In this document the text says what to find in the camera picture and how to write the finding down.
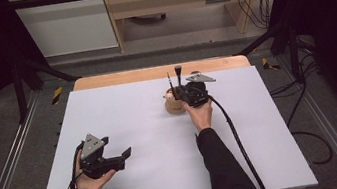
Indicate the person's left hand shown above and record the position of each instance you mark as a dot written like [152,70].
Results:
[94,184]

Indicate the wooden table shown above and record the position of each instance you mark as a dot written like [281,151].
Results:
[120,78]

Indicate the yellow black tape strip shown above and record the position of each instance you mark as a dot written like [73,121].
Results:
[57,95]
[266,64]

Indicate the person's right hand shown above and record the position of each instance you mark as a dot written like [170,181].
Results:
[201,116]

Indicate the thin black brush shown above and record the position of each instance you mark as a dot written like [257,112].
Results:
[171,85]

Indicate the black makeup brush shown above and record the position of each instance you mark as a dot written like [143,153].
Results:
[179,74]

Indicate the dark round table grommet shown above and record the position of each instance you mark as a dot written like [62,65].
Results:
[195,71]

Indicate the brown holder cup with figure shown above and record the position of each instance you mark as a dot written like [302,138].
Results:
[173,107]

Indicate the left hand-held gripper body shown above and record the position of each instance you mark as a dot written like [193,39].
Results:
[91,146]

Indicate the white table board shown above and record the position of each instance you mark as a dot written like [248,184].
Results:
[157,143]

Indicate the white cabinet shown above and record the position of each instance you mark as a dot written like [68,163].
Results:
[68,25]

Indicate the black metal stand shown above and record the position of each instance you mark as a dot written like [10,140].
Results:
[294,55]
[20,96]

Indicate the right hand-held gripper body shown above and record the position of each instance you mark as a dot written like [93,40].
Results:
[196,93]

